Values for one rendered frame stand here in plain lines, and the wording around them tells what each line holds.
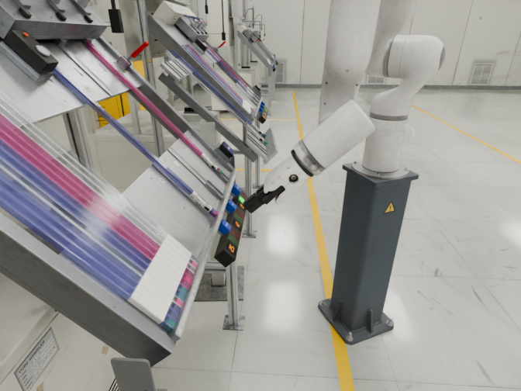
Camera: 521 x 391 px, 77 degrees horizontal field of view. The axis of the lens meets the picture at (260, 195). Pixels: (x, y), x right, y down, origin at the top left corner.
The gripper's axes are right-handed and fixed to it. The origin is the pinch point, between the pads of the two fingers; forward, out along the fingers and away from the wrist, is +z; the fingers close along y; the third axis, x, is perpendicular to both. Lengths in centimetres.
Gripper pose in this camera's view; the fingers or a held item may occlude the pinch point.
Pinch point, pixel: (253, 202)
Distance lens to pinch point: 77.4
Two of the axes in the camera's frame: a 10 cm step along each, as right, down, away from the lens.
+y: 0.6, -4.3, 9.0
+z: -7.3, 5.9, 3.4
